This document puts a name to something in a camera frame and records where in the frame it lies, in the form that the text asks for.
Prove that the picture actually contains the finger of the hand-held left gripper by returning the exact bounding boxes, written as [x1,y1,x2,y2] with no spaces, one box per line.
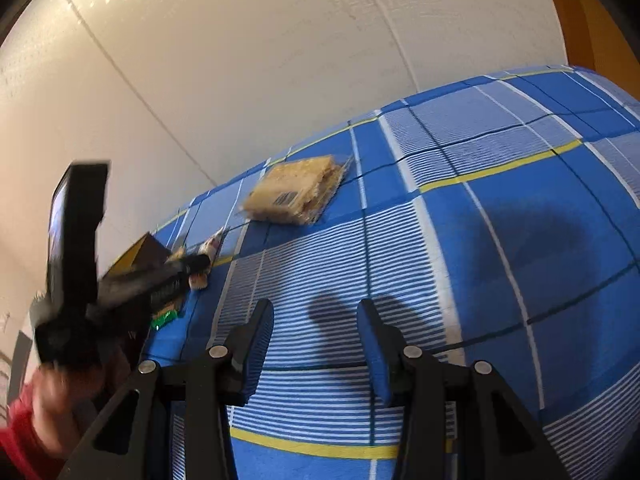
[100,254,211,311]

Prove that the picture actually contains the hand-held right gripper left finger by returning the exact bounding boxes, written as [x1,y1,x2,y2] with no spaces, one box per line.
[60,298,275,480]

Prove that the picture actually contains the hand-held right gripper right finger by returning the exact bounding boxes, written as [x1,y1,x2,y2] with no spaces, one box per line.
[359,298,568,480]

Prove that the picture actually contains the gold metal tin tray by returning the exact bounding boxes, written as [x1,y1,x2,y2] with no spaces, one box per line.
[117,232,173,273]

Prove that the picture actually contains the green label cracker packet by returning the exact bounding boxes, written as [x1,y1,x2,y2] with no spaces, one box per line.
[150,295,183,331]

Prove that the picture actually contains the floral pink snack packet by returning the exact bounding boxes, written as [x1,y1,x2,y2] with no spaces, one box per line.
[197,227,228,261]

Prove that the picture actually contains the clear sandwich cracker packet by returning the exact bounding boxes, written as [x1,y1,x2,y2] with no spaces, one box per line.
[240,154,357,226]

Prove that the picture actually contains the person's left forearm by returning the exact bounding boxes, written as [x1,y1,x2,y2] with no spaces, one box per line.
[0,380,68,480]

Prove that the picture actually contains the person's left hand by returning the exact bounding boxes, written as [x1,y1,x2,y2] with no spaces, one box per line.
[22,345,128,441]

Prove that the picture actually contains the blue plaid tablecloth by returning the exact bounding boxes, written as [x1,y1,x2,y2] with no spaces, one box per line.
[145,64,640,480]

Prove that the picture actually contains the wooden door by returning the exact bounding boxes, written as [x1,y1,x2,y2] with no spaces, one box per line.
[537,0,640,78]

